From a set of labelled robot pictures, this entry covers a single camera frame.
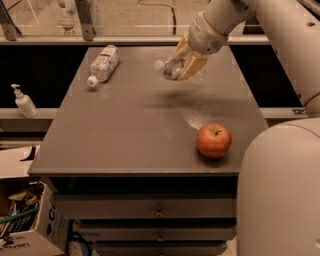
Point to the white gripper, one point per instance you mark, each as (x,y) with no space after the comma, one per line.
(204,37)

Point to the clear water bottle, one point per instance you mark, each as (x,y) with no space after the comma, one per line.
(173,72)

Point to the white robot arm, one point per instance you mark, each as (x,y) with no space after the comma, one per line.
(279,182)

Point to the lying bottle with white label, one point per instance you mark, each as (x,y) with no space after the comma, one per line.
(103,66)

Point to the white bottle behind glass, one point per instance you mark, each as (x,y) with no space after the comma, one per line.
(68,9)

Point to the white pump dispenser bottle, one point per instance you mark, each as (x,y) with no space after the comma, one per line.
(24,102)

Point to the red apple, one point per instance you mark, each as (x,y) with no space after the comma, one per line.
(213,140)

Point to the grey drawer cabinet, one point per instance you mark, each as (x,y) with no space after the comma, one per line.
(122,160)

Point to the white cardboard box with clutter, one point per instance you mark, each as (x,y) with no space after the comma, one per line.
(30,224)

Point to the green stick in box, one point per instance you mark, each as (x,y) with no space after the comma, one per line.
(19,215)

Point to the grey metal railing frame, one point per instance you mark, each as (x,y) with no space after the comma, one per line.
(38,22)

